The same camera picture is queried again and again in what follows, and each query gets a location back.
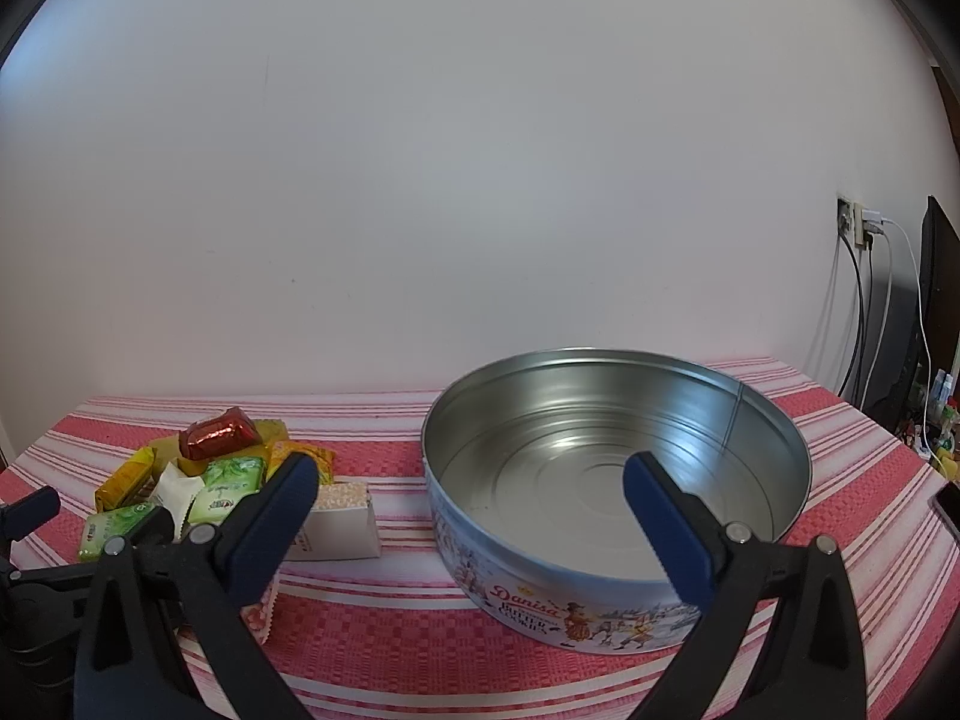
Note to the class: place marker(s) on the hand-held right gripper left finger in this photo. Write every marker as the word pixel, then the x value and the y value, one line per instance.
pixel 277 532

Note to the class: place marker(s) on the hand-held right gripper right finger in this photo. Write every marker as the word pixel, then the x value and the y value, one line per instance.
pixel 667 532

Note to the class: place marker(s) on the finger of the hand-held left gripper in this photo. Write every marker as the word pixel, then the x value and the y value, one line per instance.
pixel 160 529
pixel 30 511

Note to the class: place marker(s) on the white snack packet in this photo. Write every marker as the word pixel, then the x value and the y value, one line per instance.
pixel 174 499

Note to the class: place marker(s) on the large green tissue packet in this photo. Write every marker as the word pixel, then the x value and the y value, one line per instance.
pixel 116 529

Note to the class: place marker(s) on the small yellow snack packet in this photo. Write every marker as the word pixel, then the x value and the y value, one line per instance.
pixel 124 480

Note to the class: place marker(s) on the ball of twine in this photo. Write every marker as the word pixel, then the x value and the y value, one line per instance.
pixel 341 532

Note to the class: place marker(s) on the small green tissue packet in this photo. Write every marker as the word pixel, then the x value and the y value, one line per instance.
pixel 225 487

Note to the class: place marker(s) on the yellow cracker packet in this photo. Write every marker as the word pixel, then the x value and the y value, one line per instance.
pixel 315 461

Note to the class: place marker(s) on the round metal cookie tin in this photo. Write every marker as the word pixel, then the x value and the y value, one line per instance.
pixel 570 480

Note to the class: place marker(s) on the red foil candy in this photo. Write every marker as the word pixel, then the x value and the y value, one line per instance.
pixel 219 433

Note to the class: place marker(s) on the red striped tablecloth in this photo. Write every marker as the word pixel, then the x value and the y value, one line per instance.
pixel 420 660

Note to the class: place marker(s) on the black smartphone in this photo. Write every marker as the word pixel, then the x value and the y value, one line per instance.
pixel 949 506

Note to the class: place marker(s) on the small white bottle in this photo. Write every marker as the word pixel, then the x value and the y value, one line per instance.
pixel 941 390

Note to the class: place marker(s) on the black monitor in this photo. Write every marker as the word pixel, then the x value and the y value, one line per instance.
pixel 934 300

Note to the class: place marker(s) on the white charger plug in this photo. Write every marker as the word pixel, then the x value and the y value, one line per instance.
pixel 874 221

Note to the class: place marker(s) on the wall socket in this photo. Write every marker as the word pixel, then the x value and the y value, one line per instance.
pixel 847 217

